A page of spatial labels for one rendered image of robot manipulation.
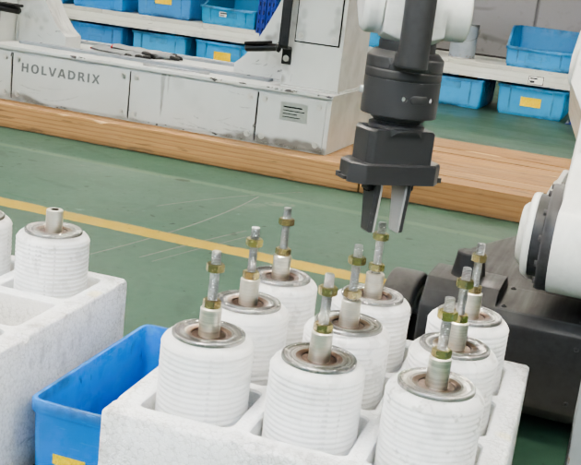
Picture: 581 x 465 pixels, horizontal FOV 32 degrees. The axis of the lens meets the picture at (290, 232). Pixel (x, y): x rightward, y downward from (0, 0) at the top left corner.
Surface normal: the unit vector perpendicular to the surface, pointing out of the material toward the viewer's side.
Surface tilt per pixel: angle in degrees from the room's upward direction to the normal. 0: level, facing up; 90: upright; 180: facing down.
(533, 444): 0
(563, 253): 92
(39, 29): 90
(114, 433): 90
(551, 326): 46
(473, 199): 90
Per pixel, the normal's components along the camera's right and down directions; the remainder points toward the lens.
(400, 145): 0.39, 0.28
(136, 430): -0.30, 0.21
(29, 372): 0.95, 0.18
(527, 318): -0.16, -0.53
